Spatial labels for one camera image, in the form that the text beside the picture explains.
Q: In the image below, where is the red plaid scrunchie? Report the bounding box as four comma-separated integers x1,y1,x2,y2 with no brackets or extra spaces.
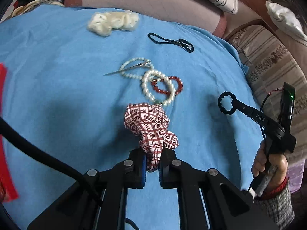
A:
124,103,179,172

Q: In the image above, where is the red bead bracelet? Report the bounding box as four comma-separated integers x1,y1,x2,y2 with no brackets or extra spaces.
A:
151,76,184,96

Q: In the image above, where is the large white pearl bracelet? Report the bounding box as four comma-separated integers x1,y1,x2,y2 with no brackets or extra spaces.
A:
141,69,177,107

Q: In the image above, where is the small white pearl necklace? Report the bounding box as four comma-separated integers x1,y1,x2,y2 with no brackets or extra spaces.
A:
119,57,155,81

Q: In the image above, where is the silver metal hair clip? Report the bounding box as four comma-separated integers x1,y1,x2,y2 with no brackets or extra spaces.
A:
104,62,153,76

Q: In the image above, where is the person right forearm sleeve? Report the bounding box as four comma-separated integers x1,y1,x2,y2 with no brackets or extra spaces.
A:
254,177,295,229

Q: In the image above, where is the person right hand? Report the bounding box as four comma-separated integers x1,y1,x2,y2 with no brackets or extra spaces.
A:
251,140,288,192

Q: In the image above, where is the striped floral cushion right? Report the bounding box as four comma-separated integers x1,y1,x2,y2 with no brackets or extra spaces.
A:
229,25,306,165

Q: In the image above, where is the blue towel bedspread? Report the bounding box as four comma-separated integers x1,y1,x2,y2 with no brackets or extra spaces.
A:
0,4,264,230

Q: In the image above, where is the red tray box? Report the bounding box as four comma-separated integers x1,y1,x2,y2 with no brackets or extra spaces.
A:
0,62,19,203

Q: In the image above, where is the cream white scrunchie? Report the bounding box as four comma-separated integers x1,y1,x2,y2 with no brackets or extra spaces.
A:
87,10,139,37

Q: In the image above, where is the pink folded quilt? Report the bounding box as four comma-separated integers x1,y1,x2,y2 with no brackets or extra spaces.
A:
64,0,227,37

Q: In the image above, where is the black elastic hair tie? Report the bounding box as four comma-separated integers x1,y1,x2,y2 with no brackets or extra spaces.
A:
147,32,195,53

